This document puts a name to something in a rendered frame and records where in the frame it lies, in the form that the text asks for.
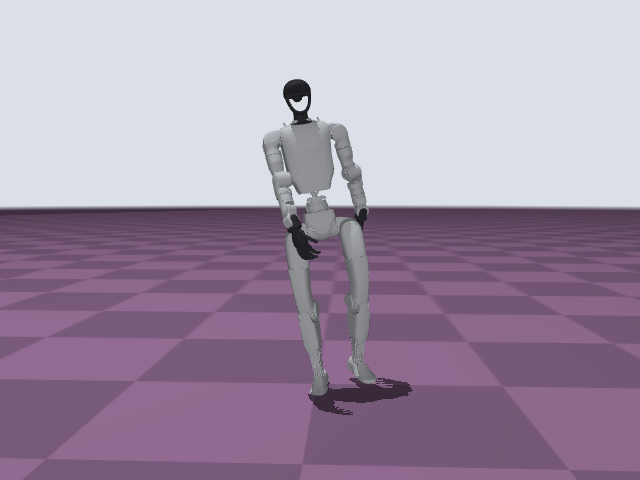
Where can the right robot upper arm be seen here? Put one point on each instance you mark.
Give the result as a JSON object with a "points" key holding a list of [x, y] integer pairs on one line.
{"points": [[271, 144]]}

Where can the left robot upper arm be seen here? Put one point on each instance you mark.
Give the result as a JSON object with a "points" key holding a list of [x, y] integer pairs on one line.
{"points": [[339, 133]]}

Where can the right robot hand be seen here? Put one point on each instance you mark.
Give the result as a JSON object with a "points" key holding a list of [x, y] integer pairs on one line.
{"points": [[300, 240]]}

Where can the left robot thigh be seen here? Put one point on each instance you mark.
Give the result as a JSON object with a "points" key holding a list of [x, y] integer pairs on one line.
{"points": [[356, 261]]}

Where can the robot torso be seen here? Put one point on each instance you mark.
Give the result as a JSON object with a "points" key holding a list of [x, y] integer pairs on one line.
{"points": [[307, 155]]}

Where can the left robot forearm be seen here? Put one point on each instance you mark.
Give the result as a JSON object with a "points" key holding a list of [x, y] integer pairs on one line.
{"points": [[357, 194]]}

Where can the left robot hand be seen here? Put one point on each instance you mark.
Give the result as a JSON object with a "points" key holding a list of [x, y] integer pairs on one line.
{"points": [[362, 217]]}

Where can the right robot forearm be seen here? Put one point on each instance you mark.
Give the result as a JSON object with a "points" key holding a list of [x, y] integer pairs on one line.
{"points": [[286, 203]]}

